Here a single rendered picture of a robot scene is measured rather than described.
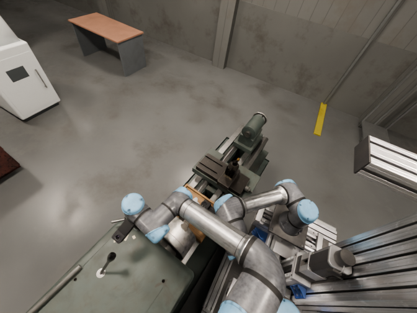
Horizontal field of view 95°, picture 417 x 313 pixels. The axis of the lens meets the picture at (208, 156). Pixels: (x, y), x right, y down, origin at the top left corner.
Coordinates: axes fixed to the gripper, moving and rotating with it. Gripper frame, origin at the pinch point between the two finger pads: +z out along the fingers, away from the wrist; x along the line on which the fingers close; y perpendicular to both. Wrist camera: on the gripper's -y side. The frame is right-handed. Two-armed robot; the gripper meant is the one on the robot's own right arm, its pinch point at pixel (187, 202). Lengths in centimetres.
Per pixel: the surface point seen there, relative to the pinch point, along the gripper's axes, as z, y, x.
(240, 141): 1, 87, -15
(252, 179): -28, 55, -15
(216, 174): -1.6, 36.8, -10.5
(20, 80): 295, 21, -49
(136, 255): -1.4, -42.8, 17.9
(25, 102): 294, 10, -79
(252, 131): -6, 86, 5
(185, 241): -15.8, -22.7, 10.0
